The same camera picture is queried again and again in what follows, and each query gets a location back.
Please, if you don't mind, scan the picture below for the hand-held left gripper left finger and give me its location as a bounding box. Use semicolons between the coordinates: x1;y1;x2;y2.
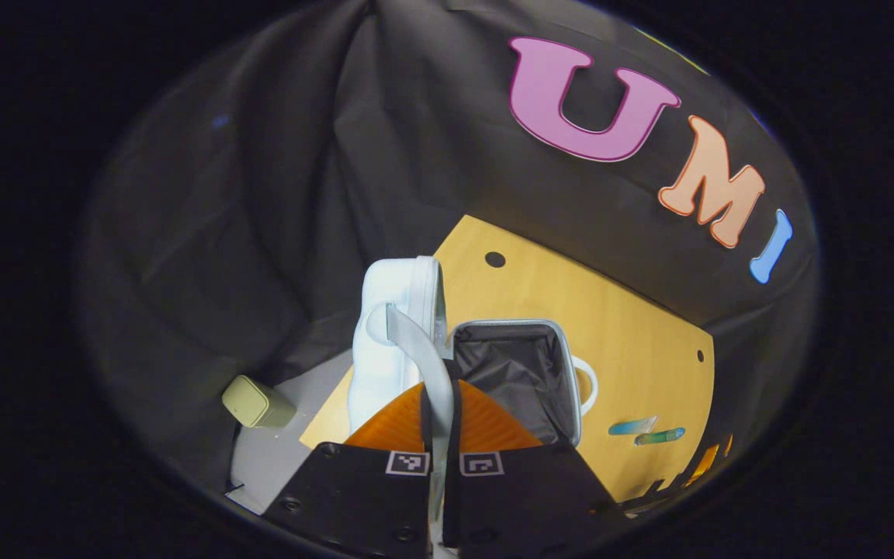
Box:
261;380;448;559

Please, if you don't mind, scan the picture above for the pale blue suitcase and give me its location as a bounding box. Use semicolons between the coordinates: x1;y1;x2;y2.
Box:
348;255;599;548

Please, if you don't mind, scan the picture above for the olive green box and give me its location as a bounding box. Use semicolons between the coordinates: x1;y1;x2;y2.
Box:
221;375;297;429

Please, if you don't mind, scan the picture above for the pale blue tube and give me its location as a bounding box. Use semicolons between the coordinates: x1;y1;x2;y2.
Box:
608;415;659;437

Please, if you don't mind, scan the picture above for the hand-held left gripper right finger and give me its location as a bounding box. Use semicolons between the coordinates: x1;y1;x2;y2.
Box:
443;379;626;559

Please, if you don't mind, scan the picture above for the black backdrop cloth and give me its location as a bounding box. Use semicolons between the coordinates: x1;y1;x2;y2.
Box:
78;0;820;505

